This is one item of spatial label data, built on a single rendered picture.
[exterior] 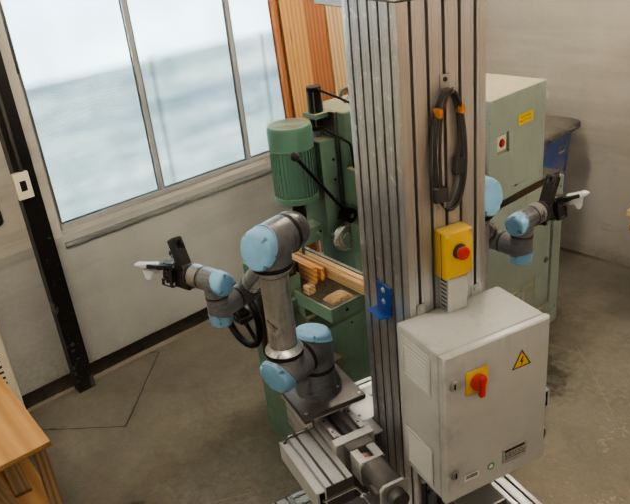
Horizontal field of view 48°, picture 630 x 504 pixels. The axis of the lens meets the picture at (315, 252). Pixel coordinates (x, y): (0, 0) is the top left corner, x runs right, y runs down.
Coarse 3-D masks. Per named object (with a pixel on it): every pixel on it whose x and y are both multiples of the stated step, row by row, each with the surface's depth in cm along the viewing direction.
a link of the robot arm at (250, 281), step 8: (296, 216) 198; (304, 224) 199; (304, 232) 198; (304, 240) 200; (248, 272) 224; (240, 280) 229; (248, 280) 224; (256, 280) 222; (240, 288) 228; (248, 288) 226; (256, 288) 225; (248, 296) 229; (256, 296) 232
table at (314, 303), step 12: (300, 288) 276; (324, 288) 274; (336, 288) 273; (348, 288) 272; (300, 300) 274; (312, 300) 267; (348, 300) 264; (360, 300) 268; (324, 312) 263; (336, 312) 261; (348, 312) 265
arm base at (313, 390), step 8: (312, 376) 222; (320, 376) 222; (328, 376) 223; (336, 376) 227; (304, 384) 224; (312, 384) 224; (320, 384) 223; (328, 384) 224; (336, 384) 226; (304, 392) 225; (312, 392) 225; (320, 392) 223; (328, 392) 224; (336, 392) 226; (312, 400) 224; (320, 400) 224
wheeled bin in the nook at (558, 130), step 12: (552, 120) 420; (564, 120) 420; (576, 120) 422; (552, 132) 405; (564, 132) 410; (552, 144) 412; (564, 144) 424; (552, 156) 418; (564, 156) 430; (552, 168) 423; (564, 168) 434; (564, 180) 438
